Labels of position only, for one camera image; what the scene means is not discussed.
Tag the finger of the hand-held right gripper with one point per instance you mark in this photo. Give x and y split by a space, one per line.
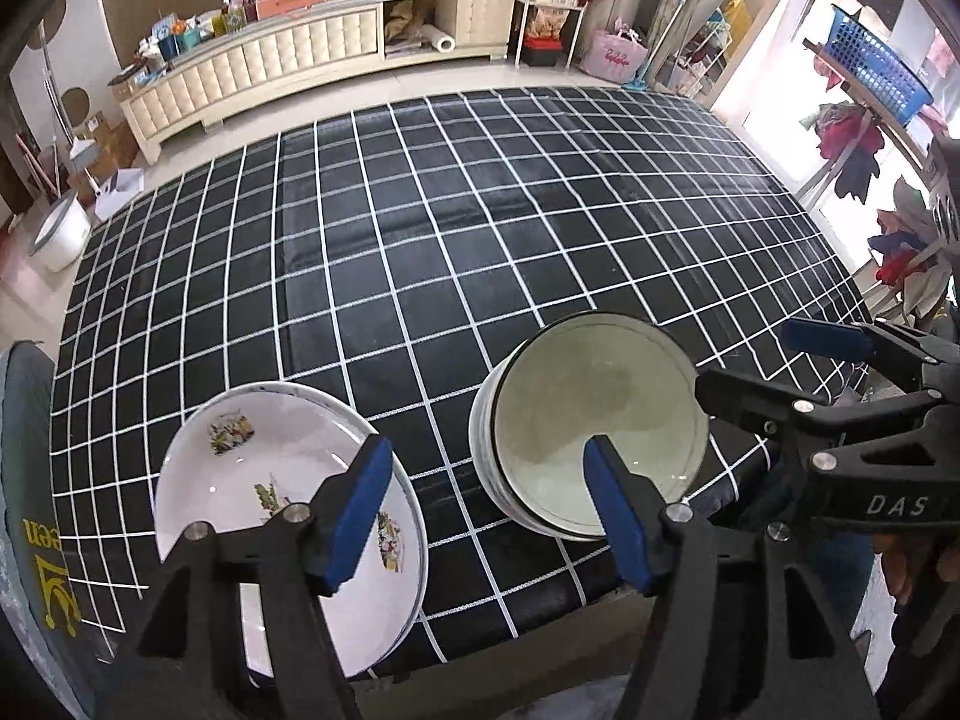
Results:
825 339
757 397

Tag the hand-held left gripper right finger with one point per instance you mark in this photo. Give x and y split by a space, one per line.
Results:
622 517

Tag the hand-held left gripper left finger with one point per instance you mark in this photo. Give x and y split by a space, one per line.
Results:
360 517

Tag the white plate with floral print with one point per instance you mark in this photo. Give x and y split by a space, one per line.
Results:
300 450

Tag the white plate with pink mark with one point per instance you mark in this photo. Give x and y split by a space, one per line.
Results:
422 585

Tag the green ceramic bowl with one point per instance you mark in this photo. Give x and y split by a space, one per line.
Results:
592 405

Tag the large white bowl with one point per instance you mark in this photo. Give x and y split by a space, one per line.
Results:
480 450

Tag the person's right hand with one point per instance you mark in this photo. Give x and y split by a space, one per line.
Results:
915 570

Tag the grey and red hanging clothes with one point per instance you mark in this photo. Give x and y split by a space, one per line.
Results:
907 255

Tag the blue plastic basket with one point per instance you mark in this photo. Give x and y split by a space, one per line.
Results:
881 64

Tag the black white checkered tablecloth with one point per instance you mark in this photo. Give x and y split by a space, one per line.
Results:
450 225

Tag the dark garment with yellow print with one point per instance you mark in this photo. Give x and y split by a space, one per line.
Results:
37 540

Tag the pink tote bag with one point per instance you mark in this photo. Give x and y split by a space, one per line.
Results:
615 52

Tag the red and black box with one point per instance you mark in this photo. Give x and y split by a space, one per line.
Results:
540 52

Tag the small white box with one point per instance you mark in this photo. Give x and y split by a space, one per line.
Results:
118 191

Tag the white bucket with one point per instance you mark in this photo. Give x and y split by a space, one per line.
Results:
58 236

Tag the colourful snack bag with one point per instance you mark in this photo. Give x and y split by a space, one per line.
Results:
545 21

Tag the cardboard box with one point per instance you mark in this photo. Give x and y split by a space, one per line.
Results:
109 142

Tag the cream tufted TV cabinet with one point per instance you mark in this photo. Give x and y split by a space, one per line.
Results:
300 52

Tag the paper towel roll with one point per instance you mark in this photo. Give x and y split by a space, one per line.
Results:
438 37

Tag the pink storage box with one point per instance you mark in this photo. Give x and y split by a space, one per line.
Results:
291 1

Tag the wooden drying rack rail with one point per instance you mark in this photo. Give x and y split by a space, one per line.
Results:
892 124

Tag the standing mirror with pale frame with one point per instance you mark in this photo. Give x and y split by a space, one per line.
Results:
720 30

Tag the round brown wall decoration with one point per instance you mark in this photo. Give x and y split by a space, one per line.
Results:
76 101

